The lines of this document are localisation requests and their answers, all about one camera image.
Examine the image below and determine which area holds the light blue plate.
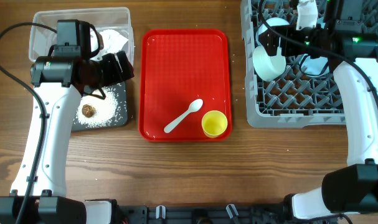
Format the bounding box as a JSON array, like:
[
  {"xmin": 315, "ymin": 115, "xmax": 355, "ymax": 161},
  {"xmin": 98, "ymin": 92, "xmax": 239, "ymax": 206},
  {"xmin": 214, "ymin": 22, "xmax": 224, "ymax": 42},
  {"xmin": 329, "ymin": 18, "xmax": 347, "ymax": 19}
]
[{"xmin": 300, "ymin": 54, "xmax": 329, "ymax": 77}]

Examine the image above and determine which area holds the white rice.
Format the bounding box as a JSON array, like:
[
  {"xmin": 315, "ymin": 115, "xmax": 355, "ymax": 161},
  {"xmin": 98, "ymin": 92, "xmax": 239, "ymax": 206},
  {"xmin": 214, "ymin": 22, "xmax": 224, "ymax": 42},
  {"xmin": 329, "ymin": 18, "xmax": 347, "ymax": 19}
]
[{"xmin": 73, "ymin": 87, "xmax": 118, "ymax": 128}]

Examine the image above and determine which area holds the light blue bowl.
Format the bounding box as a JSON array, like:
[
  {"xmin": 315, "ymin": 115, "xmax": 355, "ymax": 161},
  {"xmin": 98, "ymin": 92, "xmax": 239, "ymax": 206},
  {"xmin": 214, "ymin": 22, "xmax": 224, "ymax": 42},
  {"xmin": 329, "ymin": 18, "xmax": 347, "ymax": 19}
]
[{"xmin": 255, "ymin": 17, "xmax": 289, "ymax": 45}]

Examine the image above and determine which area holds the brown food lump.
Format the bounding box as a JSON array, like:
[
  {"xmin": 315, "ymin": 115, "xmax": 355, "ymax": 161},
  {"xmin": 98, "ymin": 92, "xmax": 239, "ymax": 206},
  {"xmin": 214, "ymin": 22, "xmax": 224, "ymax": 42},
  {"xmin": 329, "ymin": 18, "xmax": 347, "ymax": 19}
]
[{"xmin": 82, "ymin": 105, "xmax": 96, "ymax": 118}]

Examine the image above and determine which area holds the green bowl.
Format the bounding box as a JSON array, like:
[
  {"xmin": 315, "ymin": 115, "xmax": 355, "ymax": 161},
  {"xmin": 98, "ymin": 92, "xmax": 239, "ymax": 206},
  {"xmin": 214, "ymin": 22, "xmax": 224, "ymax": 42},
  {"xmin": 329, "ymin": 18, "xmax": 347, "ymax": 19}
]
[{"xmin": 252, "ymin": 45, "xmax": 286, "ymax": 82}]

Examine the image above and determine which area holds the white plastic spoon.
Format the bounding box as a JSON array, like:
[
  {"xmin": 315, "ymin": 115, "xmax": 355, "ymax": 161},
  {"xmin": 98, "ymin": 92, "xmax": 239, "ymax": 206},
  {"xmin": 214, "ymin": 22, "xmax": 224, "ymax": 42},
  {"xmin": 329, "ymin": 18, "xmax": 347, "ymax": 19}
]
[{"xmin": 163, "ymin": 99, "xmax": 204, "ymax": 133}]

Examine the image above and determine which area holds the yellow plastic cup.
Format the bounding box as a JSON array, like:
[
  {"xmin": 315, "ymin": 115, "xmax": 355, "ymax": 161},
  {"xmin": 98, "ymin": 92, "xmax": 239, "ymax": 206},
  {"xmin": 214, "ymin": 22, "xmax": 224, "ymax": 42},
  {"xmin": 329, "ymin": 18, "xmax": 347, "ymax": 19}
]
[{"xmin": 201, "ymin": 110, "xmax": 228, "ymax": 138}]

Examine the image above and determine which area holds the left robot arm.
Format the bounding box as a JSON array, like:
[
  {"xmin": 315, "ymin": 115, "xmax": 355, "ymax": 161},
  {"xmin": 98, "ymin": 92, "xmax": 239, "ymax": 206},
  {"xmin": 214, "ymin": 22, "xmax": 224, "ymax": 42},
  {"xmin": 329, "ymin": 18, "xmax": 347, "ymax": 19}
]
[{"xmin": 0, "ymin": 19, "xmax": 134, "ymax": 223}]

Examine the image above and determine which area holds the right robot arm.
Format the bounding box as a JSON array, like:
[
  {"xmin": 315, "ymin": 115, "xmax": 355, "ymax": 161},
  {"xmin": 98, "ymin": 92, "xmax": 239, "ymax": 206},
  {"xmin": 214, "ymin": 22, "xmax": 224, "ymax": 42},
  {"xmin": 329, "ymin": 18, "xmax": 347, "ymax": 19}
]
[{"xmin": 259, "ymin": 1, "xmax": 378, "ymax": 222}]

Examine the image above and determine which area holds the black waste tray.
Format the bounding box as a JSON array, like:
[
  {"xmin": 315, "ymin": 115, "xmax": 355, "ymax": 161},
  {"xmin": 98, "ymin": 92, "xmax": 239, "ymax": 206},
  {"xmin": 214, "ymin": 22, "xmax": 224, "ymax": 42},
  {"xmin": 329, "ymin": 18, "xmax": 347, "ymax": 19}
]
[{"xmin": 72, "ymin": 82, "xmax": 128, "ymax": 131}]

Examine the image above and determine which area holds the grey dishwasher rack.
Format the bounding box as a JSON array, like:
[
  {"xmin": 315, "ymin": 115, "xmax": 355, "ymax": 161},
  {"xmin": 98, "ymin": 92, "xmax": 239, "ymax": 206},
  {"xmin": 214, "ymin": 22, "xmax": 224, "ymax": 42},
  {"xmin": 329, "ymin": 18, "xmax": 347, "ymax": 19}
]
[{"xmin": 239, "ymin": 0, "xmax": 378, "ymax": 129}]

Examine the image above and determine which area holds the clear plastic bin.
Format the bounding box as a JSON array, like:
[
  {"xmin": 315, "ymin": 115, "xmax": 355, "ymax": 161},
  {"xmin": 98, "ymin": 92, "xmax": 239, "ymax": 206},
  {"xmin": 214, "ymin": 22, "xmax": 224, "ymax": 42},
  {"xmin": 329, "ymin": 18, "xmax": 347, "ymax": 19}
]
[{"xmin": 29, "ymin": 7, "xmax": 135, "ymax": 64}]

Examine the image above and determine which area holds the red plastic tray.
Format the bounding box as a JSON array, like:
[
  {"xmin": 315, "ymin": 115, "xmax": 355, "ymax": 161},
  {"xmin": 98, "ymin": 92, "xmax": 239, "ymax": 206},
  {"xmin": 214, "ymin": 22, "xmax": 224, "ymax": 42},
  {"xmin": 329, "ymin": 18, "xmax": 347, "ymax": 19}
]
[{"xmin": 138, "ymin": 29, "xmax": 232, "ymax": 142}]

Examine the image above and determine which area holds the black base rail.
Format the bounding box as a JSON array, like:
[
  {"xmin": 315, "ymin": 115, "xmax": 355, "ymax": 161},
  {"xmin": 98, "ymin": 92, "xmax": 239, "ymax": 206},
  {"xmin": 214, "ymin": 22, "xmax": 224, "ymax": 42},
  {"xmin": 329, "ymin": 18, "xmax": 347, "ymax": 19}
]
[{"xmin": 113, "ymin": 203, "xmax": 338, "ymax": 224}]

